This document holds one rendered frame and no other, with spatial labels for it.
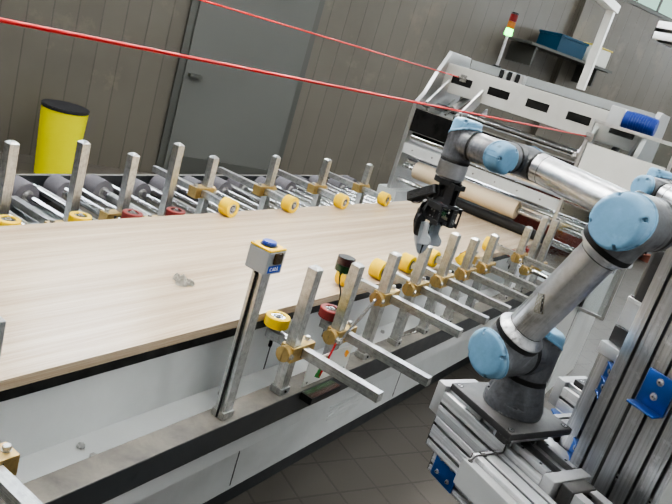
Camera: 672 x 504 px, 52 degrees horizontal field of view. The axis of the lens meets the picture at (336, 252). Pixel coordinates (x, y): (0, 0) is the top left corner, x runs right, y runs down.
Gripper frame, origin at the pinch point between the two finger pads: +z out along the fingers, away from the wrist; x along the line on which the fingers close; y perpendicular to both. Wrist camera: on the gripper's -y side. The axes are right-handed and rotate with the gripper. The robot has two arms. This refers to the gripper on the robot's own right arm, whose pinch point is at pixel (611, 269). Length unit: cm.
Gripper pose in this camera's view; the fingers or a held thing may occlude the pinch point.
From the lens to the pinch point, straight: 247.3
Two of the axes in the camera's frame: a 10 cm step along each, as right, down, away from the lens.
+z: -2.8, 9.2, 2.9
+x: 8.3, 0.8, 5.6
